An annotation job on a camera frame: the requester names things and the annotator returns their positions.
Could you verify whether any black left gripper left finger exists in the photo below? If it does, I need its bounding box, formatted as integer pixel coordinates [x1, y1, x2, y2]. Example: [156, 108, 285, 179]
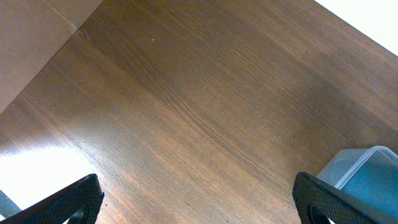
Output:
[1, 174, 104, 224]

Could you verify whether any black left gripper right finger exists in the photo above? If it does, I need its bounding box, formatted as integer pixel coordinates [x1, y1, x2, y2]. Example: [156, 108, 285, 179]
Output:
[292, 172, 397, 224]

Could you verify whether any blue cup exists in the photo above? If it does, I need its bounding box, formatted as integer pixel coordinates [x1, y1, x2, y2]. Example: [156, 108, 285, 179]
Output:
[342, 151, 397, 218]

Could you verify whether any clear plastic storage container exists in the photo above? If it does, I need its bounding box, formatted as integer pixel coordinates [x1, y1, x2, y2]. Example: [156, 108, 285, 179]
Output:
[317, 146, 397, 190]

